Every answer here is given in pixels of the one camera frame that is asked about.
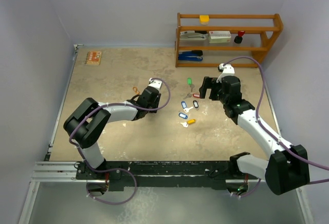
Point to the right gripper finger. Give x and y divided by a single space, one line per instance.
202 92
206 84

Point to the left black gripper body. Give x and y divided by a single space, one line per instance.
154 105

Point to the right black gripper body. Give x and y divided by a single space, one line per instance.
216 94

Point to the red s-shaped carabiner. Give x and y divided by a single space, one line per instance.
136 91

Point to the blue tagged key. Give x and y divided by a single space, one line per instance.
186 109
183 115

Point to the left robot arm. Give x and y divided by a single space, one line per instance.
87 122

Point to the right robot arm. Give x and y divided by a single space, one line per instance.
286 168

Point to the red tagged key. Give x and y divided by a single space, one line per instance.
189 95

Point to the green tagged key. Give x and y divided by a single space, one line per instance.
190 83

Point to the blue black stapler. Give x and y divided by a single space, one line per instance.
193 55

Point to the yellow tagged key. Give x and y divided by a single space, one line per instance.
187 123

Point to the wooden shelf rack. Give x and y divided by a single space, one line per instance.
207 45

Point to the white red box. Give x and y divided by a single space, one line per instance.
219 36

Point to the red black stamp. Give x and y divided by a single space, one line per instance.
239 38

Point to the white grey stapler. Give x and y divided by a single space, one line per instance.
192 35

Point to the yellow lidded container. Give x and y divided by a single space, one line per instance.
204 19

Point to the orange spiral notepad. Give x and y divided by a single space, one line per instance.
93 58

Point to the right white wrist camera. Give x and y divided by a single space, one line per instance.
225 70

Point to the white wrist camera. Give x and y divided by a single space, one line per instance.
225 70
155 83

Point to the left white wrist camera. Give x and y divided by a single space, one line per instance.
155 83

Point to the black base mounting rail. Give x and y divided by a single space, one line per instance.
116 175

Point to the aluminium frame rail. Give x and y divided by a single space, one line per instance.
54 171

